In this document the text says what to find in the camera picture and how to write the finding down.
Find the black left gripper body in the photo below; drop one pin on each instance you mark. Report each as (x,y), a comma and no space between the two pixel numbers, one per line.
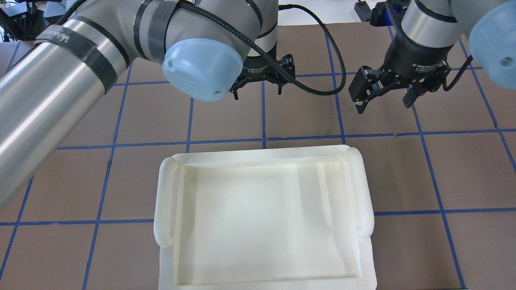
(258,65)

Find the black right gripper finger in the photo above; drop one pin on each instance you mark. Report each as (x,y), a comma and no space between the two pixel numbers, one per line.
(409,99)
(361,106)

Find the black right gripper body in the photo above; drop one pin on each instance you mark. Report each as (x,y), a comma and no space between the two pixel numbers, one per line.
(417,54)

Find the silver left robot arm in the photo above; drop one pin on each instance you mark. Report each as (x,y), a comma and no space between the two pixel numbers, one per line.
(202,45)

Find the white foam tray box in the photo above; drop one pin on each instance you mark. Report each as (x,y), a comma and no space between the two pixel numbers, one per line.
(296,218)

